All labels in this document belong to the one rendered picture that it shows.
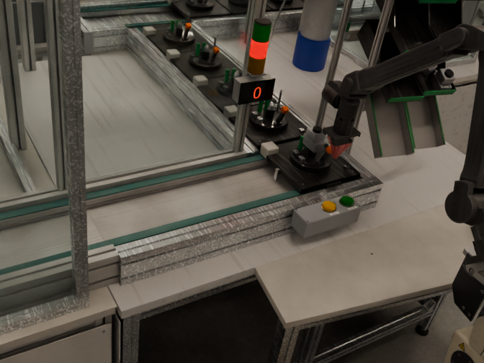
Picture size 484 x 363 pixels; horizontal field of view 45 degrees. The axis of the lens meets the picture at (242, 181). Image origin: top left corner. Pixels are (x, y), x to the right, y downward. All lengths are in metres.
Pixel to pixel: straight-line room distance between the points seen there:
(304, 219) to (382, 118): 0.53
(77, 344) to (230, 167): 0.72
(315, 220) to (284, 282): 0.20
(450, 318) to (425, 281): 1.22
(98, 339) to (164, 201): 0.44
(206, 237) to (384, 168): 0.86
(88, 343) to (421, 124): 1.32
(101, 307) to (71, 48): 0.69
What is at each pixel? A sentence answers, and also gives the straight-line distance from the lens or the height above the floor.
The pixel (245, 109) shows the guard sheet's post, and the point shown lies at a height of 1.12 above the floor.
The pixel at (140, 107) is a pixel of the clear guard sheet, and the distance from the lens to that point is 1.67.
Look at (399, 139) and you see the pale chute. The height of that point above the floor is 1.03.
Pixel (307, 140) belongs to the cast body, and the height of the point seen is 1.05.
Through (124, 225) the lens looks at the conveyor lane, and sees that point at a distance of 1.67.
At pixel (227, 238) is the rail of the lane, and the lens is 1.65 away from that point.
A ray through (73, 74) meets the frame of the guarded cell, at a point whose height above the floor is 1.50.
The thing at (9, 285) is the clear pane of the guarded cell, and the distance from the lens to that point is 1.41.
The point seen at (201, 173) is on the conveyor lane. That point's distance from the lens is 1.83.
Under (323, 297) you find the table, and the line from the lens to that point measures 1.63.
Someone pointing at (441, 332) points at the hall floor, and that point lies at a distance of 2.93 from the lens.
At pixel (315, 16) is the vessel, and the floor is 1.12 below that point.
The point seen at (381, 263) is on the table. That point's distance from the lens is 1.79.
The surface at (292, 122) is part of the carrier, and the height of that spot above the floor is 0.97.
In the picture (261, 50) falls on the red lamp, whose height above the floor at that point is 1.34.
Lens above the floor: 2.01
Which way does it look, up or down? 36 degrees down
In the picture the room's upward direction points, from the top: 9 degrees clockwise
